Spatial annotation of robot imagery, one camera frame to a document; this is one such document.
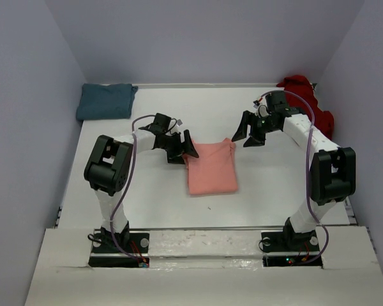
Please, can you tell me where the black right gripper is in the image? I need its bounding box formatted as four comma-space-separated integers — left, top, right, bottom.
231, 110, 280, 147

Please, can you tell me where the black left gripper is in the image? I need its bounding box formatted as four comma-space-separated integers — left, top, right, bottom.
160, 130, 198, 165

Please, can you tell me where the pink t-shirt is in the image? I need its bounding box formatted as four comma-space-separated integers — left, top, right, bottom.
183, 138, 239, 196

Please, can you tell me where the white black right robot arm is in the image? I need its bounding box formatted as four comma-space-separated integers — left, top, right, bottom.
232, 90, 356, 252

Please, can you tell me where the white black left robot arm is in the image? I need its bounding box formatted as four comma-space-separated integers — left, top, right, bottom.
84, 113, 199, 257

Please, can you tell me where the crumpled red t-shirt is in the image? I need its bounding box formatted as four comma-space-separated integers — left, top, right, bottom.
276, 75, 334, 140

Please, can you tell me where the folded teal t-shirt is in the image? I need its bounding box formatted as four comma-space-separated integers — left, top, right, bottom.
76, 84, 139, 121

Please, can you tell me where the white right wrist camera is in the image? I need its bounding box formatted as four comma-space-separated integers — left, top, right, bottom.
253, 98, 269, 118

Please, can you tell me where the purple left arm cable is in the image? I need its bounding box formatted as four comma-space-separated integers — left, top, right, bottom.
110, 115, 151, 264

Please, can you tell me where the white table edge rail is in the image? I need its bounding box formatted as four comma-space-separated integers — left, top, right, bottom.
135, 83, 277, 89

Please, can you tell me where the aluminium front rail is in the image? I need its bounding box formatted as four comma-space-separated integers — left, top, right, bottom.
130, 226, 265, 231

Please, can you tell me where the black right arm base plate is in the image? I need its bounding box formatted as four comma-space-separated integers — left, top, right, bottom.
259, 231, 322, 268

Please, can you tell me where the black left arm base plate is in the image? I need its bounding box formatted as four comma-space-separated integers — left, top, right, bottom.
87, 231, 150, 268

